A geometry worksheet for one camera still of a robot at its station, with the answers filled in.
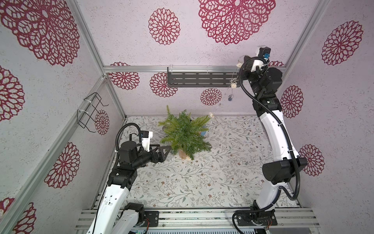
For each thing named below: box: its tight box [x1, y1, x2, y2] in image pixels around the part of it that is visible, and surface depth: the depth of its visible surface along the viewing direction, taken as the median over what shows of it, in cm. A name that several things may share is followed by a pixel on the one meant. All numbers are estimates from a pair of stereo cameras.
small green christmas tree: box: [158, 105, 213, 161], surface depth 76 cm
